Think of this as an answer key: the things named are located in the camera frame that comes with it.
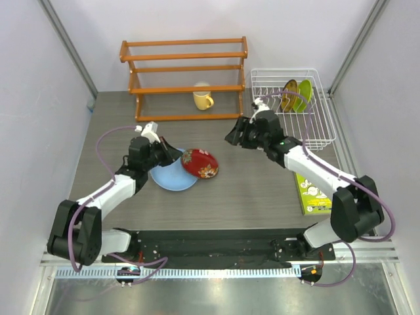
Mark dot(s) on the yellow ceramic mug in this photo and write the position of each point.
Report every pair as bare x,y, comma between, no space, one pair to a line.
203,100

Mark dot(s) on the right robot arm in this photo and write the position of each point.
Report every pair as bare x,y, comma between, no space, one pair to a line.
355,204

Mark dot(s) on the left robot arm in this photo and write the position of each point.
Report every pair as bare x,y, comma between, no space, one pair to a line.
77,233

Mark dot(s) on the blue plate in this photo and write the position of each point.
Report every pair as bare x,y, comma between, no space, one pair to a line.
173,177

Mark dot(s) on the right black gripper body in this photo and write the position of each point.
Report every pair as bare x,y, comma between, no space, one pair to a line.
252,138

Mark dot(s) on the brown yellow plate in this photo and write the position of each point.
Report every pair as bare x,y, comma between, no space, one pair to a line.
289,95

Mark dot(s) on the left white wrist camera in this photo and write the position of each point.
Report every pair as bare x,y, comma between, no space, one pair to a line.
149,131

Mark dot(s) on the green plate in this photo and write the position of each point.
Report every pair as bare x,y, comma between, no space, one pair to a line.
305,90

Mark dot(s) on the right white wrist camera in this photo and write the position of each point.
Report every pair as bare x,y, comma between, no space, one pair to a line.
259,106

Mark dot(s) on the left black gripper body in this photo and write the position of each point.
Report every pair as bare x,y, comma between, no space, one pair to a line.
157,156

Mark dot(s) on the red floral plate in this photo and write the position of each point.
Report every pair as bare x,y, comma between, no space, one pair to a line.
199,163

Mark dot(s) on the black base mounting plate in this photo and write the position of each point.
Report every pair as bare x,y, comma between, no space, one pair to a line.
242,249

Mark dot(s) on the white wire dish rack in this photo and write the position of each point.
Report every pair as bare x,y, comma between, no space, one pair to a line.
314,122

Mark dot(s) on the white slotted cable duct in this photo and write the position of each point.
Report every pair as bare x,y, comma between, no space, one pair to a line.
130,272

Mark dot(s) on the orange wooden shelf rack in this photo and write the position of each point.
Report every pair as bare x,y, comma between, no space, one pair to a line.
214,67

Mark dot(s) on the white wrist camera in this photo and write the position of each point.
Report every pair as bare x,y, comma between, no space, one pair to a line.
259,106
149,131

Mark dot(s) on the green booklet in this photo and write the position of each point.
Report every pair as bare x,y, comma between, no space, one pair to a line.
313,200

